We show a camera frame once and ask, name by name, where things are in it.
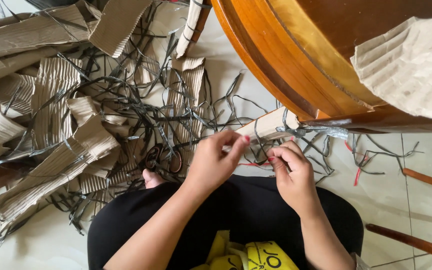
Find person's right hand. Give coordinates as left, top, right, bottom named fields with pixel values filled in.
left=266, top=140, right=323, bottom=219

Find person's left hand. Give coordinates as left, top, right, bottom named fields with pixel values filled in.
left=183, top=129, right=251, bottom=193

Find thin black plastic strap loop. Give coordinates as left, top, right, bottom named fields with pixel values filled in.
left=253, top=118, right=274, bottom=166

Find cardboard wrapped table leg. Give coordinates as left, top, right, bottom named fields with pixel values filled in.
left=234, top=106, right=300, bottom=142

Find person's black trousers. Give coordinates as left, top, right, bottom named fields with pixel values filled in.
left=87, top=174, right=365, bottom=270

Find silver adhesive tape strip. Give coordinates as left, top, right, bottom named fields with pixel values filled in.
left=276, top=125, right=350, bottom=140

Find person's bare foot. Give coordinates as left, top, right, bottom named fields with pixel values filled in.
left=142, top=169, right=166, bottom=190

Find round brown wooden table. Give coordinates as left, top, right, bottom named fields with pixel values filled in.
left=210, top=0, right=432, bottom=134

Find person's yellow printed shirt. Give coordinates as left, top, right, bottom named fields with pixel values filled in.
left=190, top=230, right=300, bottom=270

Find heap of corrugated cardboard pieces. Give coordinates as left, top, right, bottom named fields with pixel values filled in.
left=0, top=0, right=206, bottom=229

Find corrugated cardboard sheet on table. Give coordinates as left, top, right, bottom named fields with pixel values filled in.
left=350, top=14, right=432, bottom=124

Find orange wooden chair leg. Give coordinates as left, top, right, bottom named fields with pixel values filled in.
left=402, top=167, right=432, bottom=192

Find brown wooden chair leg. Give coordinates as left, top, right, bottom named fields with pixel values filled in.
left=365, top=223, right=432, bottom=265

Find long red plastic strap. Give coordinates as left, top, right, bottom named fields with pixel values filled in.
left=238, top=161, right=274, bottom=168

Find tangle of black plastic straps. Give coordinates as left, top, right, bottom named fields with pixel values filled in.
left=0, top=0, right=277, bottom=259

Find strapped cardboard wrapped wooden leg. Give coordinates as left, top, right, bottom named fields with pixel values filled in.
left=175, top=0, right=213, bottom=59

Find red plastic strap piece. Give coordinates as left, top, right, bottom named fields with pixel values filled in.
left=344, top=140, right=368, bottom=187

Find small bunch black plastic straps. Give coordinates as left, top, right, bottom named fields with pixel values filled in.
left=302, top=133, right=425, bottom=185

